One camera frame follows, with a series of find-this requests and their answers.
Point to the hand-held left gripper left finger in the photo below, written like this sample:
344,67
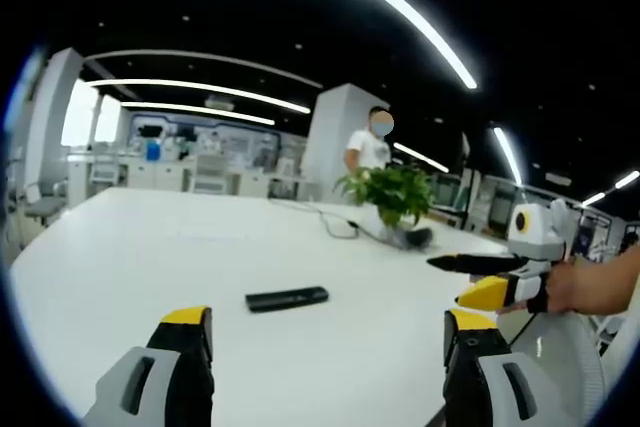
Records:
170,372

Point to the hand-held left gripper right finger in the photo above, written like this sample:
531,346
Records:
480,372

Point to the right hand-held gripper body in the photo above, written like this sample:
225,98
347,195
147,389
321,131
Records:
537,237

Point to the black remote control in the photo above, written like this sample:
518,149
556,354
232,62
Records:
286,298

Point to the person's right hand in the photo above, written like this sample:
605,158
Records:
562,287

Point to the black pouch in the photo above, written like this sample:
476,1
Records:
417,238

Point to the white mesh chair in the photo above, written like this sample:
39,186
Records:
565,357

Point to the green potted plant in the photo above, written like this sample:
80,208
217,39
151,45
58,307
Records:
392,192

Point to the white cabinet row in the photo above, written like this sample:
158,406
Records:
150,172

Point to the white office chair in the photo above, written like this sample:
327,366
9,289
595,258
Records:
209,174

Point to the grey office chair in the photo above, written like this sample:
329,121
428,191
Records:
42,202

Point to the blue water bottle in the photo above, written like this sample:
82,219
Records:
153,150

